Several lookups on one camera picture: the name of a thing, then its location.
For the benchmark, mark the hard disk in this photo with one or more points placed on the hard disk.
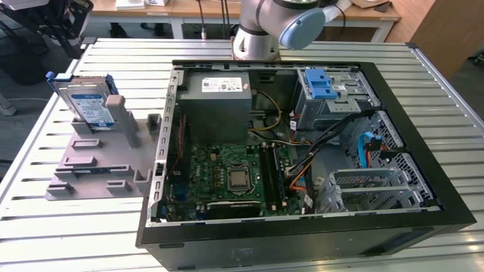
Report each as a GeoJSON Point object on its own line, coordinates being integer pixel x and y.
{"type": "Point", "coordinates": [88, 105]}

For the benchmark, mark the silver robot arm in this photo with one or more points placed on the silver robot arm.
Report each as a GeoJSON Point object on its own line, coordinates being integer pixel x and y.
{"type": "Point", "coordinates": [257, 42]}

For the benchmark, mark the metal disk bay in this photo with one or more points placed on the metal disk bay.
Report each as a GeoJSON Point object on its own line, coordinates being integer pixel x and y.
{"type": "Point", "coordinates": [372, 189]}

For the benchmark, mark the black chair base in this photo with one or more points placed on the black chair base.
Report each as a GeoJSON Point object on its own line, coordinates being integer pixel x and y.
{"type": "Point", "coordinates": [120, 28]}

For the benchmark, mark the white cardboard box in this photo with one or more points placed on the white cardboard box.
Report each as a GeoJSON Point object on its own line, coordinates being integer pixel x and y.
{"type": "Point", "coordinates": [129, 5]}

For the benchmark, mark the white labelled box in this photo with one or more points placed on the white labelled box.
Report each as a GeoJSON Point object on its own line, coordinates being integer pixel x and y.
{"type": "Point", "coordinates": [156, 3]}

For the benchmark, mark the grey parts rack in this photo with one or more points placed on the grey parts rack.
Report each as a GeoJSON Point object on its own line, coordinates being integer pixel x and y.
{"type": "Point", "coordinates": [101, 153]}

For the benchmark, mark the RAM stick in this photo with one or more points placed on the RAM stick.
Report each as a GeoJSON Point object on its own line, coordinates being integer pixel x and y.
{"type": "Point", "coordinates": [90, 170]}

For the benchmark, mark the grey power supply unit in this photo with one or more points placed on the grey power supply unit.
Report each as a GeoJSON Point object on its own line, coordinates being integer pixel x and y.
{"type": "Point", "coordinates": [214, 119]}

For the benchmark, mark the green motherboard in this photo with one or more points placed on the green motherboard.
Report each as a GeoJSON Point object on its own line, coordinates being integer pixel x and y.
{"type": "Point", "coordinates": [210, 161]}

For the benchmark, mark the blue plastic drive latch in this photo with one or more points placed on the blue plastic drive latch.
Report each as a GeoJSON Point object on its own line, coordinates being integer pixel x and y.
{"type": "Point", "coordinates": [318, 85]}

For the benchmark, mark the silver CPU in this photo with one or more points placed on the silver CPU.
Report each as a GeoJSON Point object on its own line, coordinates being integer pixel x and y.
{"type": "Point", "coordinates": [237, 180]}

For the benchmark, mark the metal optical drive cage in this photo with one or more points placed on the metal optical drive cage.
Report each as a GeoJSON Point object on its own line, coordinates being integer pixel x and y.
{"type": "Point", "coordinates": [313, 113]}

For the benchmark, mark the black RAM slot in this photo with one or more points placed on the black RAM slot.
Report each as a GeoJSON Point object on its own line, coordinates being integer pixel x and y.
{"type": "Point", "coordinates": [272, 175]}
{"type": "Point", "coordinates": [276, 175]}
{"type": "Point", "coordinates": [266, 175]}

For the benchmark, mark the black graphics card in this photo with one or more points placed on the black graphics card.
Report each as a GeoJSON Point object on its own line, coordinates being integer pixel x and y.
{"type": "Point", "coordinates": [233, 208]}

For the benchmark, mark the brown cardboard piece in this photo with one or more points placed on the brown cardboard piece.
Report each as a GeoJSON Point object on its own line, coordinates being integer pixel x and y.
{"type": "Point", "coordinates": [364, 3]}

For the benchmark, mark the black PC case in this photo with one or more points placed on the black PC case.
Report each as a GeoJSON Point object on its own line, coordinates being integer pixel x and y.
{"type": "Point", "coordinates": [264, 246]}

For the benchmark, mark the wooden cabinet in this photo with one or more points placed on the wooden cabinet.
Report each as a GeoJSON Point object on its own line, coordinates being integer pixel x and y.
{"type": "Point", "coordinates": [445, 28]}

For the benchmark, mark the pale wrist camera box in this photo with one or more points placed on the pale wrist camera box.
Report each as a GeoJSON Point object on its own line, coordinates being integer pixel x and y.
{"type": "Point", "coordinates": [16, 4]}

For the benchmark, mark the wooden desk white frame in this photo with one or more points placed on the wooden desk white frame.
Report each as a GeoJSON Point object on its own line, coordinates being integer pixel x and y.
{"type": "Point", "coordinates": [377, 15]}
{"type": "Point", "coordinates": [105, 12]}

